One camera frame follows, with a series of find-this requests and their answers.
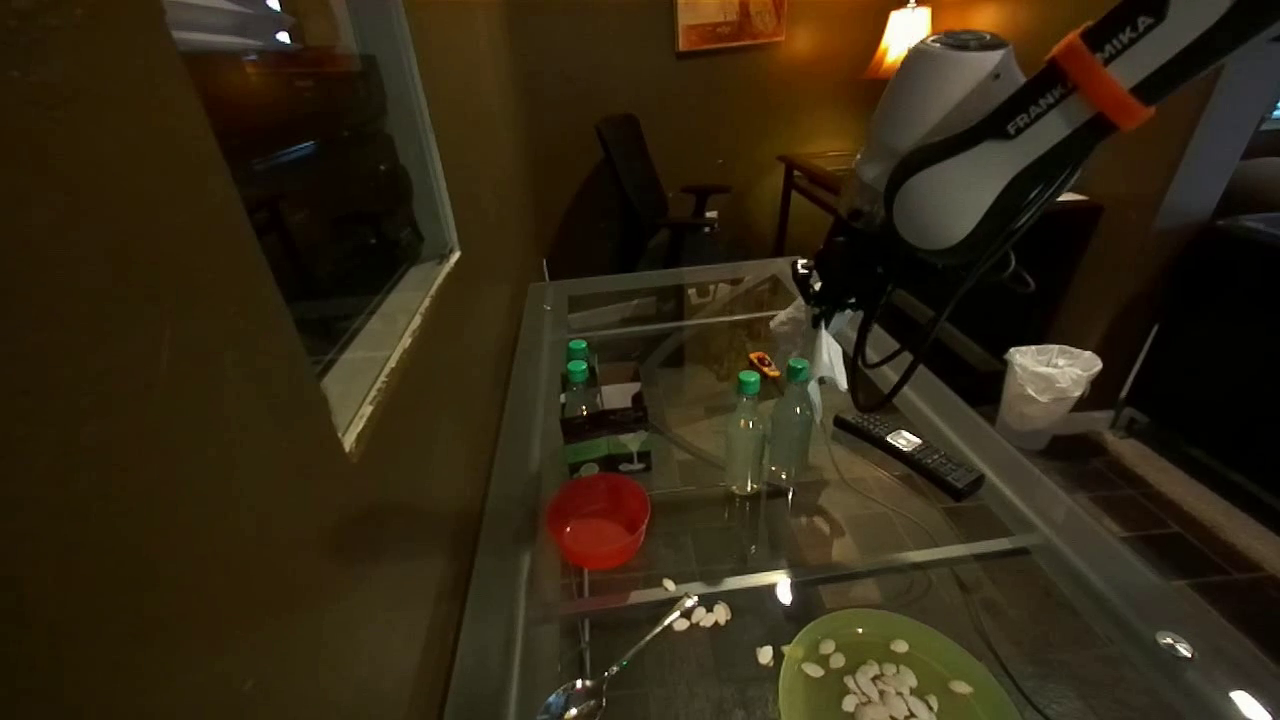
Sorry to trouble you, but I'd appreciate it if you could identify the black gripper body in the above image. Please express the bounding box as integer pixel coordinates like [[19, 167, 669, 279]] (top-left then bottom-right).
[[791, 215, 893, 323]]

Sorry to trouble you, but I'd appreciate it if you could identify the white framed window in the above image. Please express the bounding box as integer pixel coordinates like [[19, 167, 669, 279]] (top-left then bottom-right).
[[157, 0, 464, 458]]

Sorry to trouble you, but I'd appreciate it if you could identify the orange cable strap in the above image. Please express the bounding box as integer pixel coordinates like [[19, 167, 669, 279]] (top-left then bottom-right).
[[1044, 23, 1157, 132]]

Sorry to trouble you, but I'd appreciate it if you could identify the clear bottle green cap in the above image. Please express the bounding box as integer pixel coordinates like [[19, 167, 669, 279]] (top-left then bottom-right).
[[722, 368, 777, 500], [766, 354, 819, 493]]

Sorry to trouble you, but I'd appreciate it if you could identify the white trash bin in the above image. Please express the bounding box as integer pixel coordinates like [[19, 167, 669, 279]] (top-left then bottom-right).
[[995, 339, 1109, 458]]

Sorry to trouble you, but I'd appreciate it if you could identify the framed wall picture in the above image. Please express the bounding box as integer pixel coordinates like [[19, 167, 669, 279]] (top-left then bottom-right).
[[671, 0, 791, 58]]

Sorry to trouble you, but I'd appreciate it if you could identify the dark bottle green cap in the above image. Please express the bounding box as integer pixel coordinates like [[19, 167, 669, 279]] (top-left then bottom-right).
[[554, 355, 598, 444]]

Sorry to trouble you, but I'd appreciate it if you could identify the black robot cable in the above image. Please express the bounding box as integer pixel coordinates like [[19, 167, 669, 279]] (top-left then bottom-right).
[[843, 132, 1070, 418]]

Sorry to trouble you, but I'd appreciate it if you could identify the black remote control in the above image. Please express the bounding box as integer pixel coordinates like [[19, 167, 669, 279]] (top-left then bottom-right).
[[831, 405, 988, 503]]

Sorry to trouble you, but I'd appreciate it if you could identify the green round plate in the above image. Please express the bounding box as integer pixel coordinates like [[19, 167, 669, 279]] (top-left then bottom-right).
[[777, 604, 1023, 720]]

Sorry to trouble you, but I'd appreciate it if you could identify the black office chair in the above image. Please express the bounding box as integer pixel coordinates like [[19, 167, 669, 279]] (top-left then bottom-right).
[[593, 111, 736, 274]]

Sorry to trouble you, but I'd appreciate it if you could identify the dark wooden desk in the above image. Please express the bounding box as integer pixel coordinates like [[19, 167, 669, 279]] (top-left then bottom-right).
[[771, 148, 870, 258]]

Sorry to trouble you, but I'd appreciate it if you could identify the black green bottle pack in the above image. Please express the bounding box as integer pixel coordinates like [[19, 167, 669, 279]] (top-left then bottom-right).
[[554, 375, 656, 481]]

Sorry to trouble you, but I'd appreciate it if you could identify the metal spoon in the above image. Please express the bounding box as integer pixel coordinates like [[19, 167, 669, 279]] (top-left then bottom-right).
[[535, 591, 704, 720]]

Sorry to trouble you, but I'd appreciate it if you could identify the lit table lamp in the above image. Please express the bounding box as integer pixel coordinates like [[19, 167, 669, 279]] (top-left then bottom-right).
[[866, 0, 937, 84]]

